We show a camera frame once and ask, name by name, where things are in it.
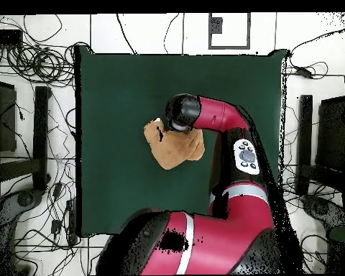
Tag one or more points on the grey chair base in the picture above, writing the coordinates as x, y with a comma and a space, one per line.
8, 207
320, 208

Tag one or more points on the black monitor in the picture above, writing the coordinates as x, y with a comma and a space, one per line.
3, 115

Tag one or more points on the black power strip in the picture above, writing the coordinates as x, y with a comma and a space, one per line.
72, 218

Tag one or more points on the large black case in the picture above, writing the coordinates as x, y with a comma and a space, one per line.
332, 132

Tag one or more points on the flat black box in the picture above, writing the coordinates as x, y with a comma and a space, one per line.
5, 36

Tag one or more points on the black inline power adapter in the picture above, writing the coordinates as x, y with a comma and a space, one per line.
304, 72

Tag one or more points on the dark green table cloth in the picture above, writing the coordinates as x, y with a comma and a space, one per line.
118, 187

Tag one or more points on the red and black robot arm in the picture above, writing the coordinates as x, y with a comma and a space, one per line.
224, 235

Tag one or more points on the small black power adapter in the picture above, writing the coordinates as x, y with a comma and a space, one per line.
56, 226

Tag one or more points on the dark grey square frame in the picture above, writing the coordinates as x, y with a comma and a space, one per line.
215, 26

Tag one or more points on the long black bar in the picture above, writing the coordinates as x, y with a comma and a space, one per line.
41, 138

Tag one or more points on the tan terry towel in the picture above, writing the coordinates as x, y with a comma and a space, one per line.
175, 149

